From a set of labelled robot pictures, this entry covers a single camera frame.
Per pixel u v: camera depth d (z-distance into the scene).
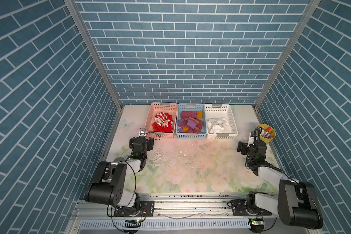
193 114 1.09
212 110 1.16
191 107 1.16
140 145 0.71
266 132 0.91
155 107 1.16
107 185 0.44
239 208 0.74
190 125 0.99
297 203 0.46
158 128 1.02
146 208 0.73
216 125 1.00
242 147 0.83
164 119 1.04
